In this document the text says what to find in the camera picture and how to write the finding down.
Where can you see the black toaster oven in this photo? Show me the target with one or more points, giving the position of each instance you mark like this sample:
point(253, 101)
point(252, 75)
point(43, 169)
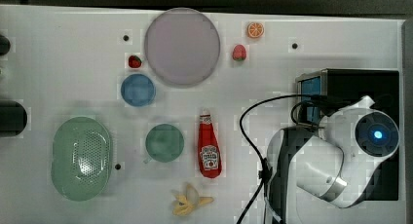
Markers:
point(349, 86)

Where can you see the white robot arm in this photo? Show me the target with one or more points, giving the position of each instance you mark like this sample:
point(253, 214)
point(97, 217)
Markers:
point(333, 161)

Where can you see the red ketchup bottle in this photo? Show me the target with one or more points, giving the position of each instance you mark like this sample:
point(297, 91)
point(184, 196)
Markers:
point(209, 156)

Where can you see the light red toy strawberry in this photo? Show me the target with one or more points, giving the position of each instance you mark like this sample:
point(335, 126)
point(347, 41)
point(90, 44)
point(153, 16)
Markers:
point(239, 53)

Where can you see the large grey round plate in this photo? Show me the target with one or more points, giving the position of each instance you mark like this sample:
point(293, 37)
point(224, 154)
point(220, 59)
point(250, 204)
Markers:
point(182, 46)

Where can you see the blue round bowl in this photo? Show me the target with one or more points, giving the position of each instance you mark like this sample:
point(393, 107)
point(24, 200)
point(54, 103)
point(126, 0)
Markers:
point(138, 90)

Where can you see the dark red toy strawberry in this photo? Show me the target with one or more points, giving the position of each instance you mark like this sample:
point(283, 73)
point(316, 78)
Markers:
point(134, 62)

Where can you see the toy orange slice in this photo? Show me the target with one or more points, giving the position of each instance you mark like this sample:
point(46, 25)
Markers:
point(255, 30)

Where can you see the green perforated oval basket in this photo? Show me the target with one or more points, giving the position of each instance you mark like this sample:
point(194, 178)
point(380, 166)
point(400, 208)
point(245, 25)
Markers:
point(82, 158)

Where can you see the black cylinder at left edge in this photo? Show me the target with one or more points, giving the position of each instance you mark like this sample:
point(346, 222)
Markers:
point(13, 118)

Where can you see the small black knob left edge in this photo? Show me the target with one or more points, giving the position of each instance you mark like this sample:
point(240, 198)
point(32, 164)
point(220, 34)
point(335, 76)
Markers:
point(5, 45)

